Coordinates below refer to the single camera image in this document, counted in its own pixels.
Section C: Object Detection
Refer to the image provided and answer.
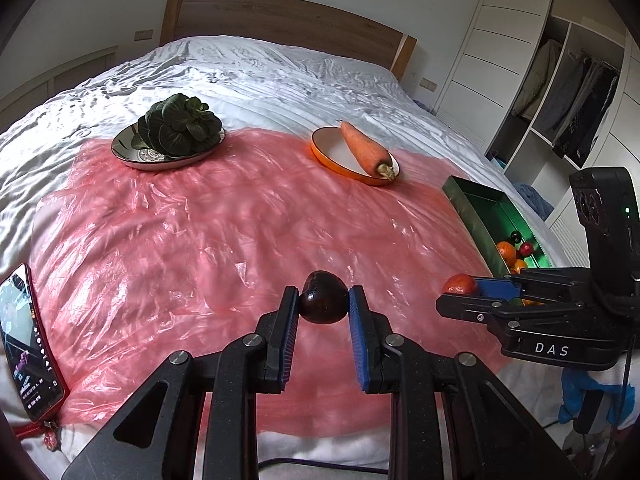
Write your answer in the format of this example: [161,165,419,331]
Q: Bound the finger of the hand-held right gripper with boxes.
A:
[472,267,592,298]
[436,294,585,328]

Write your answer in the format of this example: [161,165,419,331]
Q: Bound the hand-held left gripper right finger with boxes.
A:
[348,285,583,480]

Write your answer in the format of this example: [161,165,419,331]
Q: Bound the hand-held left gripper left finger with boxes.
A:
[60,286,300,480]

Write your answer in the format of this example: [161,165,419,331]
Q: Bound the green metal tray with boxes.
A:
[442,175,551,277]

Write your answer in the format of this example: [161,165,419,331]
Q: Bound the blue cloth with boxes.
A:
[514,183,555,220]

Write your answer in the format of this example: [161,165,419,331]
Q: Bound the dark hanging garment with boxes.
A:
[552,60,621,168]

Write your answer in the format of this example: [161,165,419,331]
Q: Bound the red plastic sheet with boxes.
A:
[30,127,506,433]

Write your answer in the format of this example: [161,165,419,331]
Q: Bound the blue plastic bag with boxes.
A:
[559,370,633,426]

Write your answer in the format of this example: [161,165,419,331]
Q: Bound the grey hanging garment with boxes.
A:
[532,55,593,133]

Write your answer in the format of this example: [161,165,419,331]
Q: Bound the beige hanging jacket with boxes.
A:
[511,39,562,121]

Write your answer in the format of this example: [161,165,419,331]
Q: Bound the carrot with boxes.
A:
[337,120,396,182]

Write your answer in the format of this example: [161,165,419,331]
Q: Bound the orange rimmed white dish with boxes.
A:
[310,126,401,187]

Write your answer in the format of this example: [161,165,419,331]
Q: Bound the white wardrobe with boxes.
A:
[432,0,640,261]

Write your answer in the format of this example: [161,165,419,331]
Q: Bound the bok choy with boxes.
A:
[137,93,223,157]

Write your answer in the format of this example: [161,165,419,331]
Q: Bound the silver plate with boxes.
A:
[111,122,227,171]

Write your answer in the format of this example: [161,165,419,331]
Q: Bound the smartphone in red case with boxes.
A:
[0,262,67,423]

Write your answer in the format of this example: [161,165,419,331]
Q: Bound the wooden headboard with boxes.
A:
[159,0,417,82]

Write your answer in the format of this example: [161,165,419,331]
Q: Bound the red phone strap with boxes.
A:
[12,417,63,453]

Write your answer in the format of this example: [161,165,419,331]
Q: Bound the wooden wall panel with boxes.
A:
[0,45,118,121]

